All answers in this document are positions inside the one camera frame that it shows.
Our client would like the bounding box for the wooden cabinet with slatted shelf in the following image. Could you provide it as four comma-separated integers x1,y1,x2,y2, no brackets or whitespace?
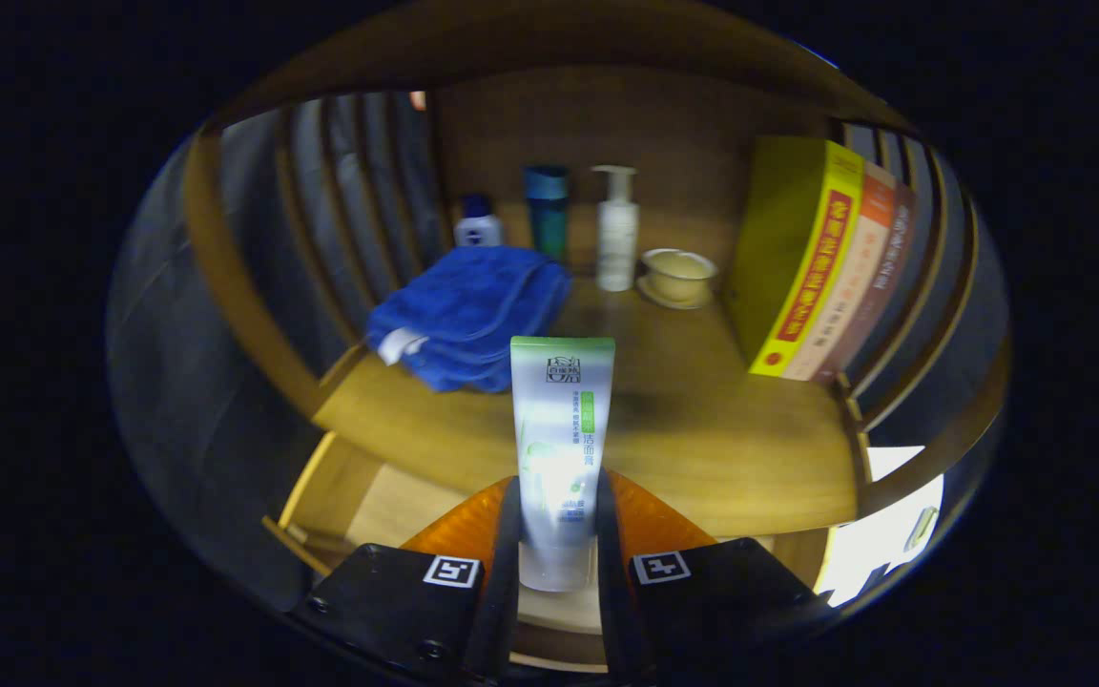
177,5,1013,521

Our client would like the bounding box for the teal tumbler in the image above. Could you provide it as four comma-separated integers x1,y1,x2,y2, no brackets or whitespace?
523,165,571,265

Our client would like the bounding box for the orange and white book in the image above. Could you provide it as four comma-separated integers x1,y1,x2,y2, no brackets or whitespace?
783,162,897,382

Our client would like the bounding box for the white pump bottle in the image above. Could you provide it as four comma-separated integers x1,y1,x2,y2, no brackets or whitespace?
591,165,641,293

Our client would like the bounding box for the beige lidded teacup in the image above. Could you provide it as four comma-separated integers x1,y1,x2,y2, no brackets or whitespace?
637,248,720,310

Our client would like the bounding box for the folded blue towel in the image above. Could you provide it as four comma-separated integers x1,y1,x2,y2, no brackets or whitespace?
365,245,572,394

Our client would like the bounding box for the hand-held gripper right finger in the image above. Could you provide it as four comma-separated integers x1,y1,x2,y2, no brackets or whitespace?
595,469,837,683

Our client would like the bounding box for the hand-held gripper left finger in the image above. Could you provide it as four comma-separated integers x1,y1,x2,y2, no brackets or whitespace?
292,475,524,683

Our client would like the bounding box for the wooden drawer with black knob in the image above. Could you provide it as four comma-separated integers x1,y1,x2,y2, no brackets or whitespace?
261,429,837,675

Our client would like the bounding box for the brown book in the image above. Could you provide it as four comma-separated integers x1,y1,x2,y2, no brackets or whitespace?
812,181,918,385

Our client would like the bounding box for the small white blue-capped bottle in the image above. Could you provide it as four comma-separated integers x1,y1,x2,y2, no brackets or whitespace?
454,194,505,249

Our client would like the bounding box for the thick yellow book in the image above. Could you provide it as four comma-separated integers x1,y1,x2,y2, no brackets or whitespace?
723,136,865,378

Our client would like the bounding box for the wooden countertop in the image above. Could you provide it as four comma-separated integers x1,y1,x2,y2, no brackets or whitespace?
313,277,861,537

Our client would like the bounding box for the white and green tube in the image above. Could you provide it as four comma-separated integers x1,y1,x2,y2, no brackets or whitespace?
509,336,617,593

